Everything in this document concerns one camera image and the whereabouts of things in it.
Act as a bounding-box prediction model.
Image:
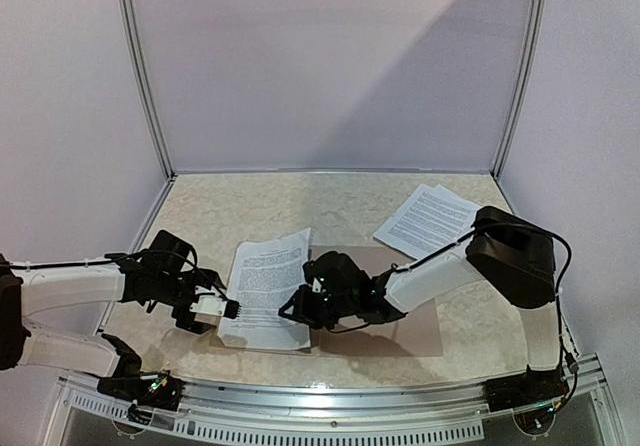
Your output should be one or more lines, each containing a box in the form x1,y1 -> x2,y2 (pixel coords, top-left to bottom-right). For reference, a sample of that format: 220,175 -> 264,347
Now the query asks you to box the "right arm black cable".
329,218 -> 581,417

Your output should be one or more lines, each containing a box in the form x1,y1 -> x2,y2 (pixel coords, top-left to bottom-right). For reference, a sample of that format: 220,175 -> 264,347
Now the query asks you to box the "perforated metal strip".
60,392 -> 486,445

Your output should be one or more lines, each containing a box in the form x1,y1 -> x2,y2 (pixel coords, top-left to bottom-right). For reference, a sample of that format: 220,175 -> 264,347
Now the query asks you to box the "stack of printed papers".
373,185 -> 480,259

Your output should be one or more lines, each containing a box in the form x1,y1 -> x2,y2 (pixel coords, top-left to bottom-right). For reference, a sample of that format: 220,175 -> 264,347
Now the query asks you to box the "right aluminium frame post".
491,0 -> 545,183

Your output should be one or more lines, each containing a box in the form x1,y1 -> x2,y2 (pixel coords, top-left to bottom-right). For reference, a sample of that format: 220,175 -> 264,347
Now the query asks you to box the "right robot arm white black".
278,206 -> 561,402

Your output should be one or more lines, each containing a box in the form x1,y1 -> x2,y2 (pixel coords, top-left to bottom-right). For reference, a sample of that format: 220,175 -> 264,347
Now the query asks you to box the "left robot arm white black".
1,230 -> 240,400

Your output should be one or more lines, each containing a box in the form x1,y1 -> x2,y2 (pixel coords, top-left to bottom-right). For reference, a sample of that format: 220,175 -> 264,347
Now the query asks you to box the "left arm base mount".
97,370 -> 185,412

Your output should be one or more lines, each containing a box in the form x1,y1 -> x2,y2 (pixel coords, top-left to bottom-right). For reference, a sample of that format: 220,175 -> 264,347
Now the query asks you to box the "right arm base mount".
483,367 -> 572,414

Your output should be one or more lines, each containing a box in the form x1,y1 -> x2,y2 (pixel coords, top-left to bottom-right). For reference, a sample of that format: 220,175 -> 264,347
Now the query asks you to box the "aluminium front rail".
55,349 -> 612,428

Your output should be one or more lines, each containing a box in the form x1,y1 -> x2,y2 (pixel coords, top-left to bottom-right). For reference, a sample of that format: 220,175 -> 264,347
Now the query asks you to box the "left aluminium frame post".
119,0 -> 176,251

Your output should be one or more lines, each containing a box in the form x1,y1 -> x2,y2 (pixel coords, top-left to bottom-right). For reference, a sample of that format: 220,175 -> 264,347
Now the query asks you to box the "translucent brown folder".
292,246 -> 444,359

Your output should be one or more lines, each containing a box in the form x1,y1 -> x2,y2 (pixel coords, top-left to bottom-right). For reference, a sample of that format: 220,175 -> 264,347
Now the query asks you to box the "aluminium frame post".
491,0 -> 545,183
119,0 -> 176,251

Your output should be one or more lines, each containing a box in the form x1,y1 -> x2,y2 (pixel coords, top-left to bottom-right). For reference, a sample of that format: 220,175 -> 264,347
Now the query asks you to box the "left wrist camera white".
190,294 -> 241,319

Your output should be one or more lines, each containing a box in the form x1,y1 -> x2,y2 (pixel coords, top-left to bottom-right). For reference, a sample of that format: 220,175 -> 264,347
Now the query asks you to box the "printed paper sheet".
218,228 -> 311,352

